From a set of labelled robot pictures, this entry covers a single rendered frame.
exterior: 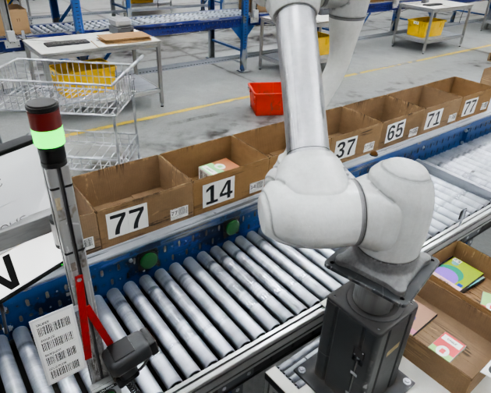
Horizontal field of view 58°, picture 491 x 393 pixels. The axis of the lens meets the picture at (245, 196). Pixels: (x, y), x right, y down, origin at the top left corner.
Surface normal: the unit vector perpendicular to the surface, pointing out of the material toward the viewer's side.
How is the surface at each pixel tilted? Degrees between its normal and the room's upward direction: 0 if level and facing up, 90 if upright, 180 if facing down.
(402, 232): 91
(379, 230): 87
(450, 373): 91
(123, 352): 8
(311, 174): 41
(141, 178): 90
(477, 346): 1
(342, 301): 0
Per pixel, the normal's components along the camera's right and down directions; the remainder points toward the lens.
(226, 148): 0.59, 0.44
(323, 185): 0.11, -0.29
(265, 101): 0.18, 0.58
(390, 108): -0.79, 0.29
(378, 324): 0.04, -0.85
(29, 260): 0.84, 0.25
